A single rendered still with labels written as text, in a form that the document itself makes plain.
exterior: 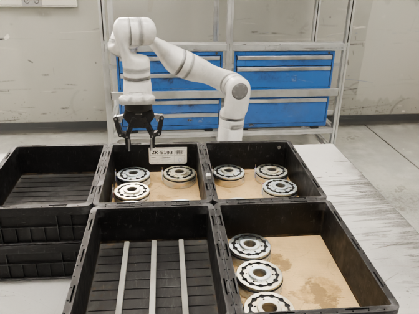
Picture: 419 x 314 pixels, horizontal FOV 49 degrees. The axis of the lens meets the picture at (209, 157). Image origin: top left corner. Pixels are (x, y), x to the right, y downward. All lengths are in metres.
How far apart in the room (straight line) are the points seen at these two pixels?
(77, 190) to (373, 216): 0.97
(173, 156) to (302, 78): 2.00
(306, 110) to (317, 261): 2.39
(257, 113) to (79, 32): 1.65
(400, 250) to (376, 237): 0.09
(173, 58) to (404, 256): 0.94
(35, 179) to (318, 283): 0.94
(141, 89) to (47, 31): 2.92
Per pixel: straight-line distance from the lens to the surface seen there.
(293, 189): 1.39
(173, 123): 3.30
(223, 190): 1.41
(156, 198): 1.37
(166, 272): 1.09
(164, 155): 1.50
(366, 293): 1.02
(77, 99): 4.18
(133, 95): 1.18
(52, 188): 1.49
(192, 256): 1.13
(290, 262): 1.13
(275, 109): 3.38
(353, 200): 1.72
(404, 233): 1.59
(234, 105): 1.62
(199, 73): 1.56
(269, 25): 4.11
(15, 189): 1.52
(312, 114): 3.48
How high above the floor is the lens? 1.51
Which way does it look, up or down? 24 degrees down
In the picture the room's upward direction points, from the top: 1 degrees clockwise
